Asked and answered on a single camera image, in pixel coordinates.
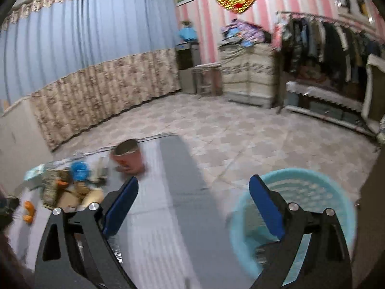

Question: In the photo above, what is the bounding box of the low tv cabinet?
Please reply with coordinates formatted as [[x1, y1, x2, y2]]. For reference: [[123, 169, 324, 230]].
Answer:
[[283, 81, 376, 138]]

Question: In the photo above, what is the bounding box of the brown patterned box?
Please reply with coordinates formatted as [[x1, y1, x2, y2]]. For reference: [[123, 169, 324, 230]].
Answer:
[[42, 168, 71, 210]]

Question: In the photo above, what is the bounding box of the grey striped tablecloth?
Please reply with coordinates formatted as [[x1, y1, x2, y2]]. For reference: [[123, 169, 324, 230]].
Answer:
[[1, 134, 253, 288]]

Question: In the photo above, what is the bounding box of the blue crumpled plastic bag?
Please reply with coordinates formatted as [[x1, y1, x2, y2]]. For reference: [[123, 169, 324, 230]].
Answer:
[[70, 161, 90, 181]]

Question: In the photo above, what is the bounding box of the pile of colourful clothes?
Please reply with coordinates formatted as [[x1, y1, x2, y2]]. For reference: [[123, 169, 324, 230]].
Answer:
[[218, 19, 271, 48]]

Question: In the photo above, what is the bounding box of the beige patterned fabric wardrobe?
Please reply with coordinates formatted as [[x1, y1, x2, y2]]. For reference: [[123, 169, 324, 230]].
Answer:
[[219, 43, 279, 108]]

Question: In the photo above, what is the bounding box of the blue floral curtain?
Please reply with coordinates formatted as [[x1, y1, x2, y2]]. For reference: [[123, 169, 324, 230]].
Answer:
[[1, 0, 180, 149]]

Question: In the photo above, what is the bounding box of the small wooden side table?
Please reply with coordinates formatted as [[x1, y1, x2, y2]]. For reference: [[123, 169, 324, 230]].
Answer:
[[192, 62, 223, 97]]

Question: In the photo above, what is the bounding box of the orange peel piece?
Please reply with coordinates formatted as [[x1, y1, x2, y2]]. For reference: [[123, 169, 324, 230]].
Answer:
[[23, 201, 35, 224]]

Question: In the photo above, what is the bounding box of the clothes rack with garments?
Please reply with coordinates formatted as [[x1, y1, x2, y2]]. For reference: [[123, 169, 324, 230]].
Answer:
[[271, 10, 385, 136]]

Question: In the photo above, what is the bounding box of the blue bag on dispenser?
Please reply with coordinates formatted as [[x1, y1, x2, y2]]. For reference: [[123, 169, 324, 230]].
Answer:
[[179, 20, 198, 42]]

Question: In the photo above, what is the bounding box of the black water dispenser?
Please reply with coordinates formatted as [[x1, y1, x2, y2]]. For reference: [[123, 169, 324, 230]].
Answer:
[[176, 41, 201, 95]]

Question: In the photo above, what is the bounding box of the teal tissue box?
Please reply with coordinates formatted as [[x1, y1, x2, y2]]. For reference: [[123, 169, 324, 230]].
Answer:
[[23, 164, 45, 190]]

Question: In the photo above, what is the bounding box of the white cabinet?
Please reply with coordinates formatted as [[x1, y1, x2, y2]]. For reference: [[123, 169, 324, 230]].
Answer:
[[1, 96, 53, 195]]

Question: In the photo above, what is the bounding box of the pink metal mug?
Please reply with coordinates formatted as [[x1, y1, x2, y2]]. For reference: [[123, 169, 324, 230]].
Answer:
[[110, 139, 145, 175]]

